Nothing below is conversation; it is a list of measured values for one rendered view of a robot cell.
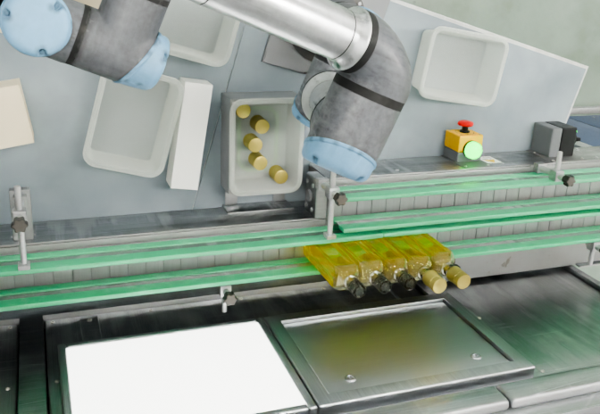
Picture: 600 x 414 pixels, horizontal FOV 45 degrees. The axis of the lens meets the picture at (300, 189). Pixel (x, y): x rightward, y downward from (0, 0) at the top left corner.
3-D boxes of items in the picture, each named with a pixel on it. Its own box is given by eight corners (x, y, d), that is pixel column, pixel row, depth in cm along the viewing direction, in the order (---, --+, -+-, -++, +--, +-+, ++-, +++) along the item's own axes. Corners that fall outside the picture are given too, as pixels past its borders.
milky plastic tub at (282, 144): (220, 186, 169) (229, 197, 161) (220, 92, 162) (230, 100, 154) (289, 180, 175) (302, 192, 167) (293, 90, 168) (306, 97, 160)
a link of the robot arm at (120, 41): (187, 17, 86) (96, -21, 81) (153, 103, 88) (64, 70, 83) (176, 7, 92) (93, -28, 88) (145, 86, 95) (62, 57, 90)
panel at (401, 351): (58, 357, 145) (66, 467, 114) (57, 343, 144) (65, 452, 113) (445, 302, 175) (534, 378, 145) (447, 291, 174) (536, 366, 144)
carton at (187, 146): (165, 179, 165) (170, 187, 159) (179, 77, 158) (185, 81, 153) (191, 181, 167) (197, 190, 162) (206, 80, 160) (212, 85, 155)
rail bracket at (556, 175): (529, 171, 184) (563, 187, 172) (533, 144, 181) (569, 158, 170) (541, 170, 185) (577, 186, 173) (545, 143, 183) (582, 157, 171)
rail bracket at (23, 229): (12, 235, 153) (10, 281, 133) (5, 161, 148) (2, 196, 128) (36, 234, 155) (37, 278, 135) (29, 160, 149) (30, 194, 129)
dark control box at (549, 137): (529, 149, 197) (548, 158, 190) (533, 120, 195) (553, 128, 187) (553, 147, 200) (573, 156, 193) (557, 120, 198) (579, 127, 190)
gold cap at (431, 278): (421, 272, 152) (431, 281, 148) (436, 268, 153) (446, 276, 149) (422, 286, 153) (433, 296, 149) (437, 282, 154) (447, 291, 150)
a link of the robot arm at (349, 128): (363, 70, 158) (412, 109, 105) (335, 131, 161) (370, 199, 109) (313, 47, 156) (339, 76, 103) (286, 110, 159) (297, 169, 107)
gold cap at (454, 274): (454, 283, 156) (464, 292, 152) (443, 277, 154) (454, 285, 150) (462, 269, 155) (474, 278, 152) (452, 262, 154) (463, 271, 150)
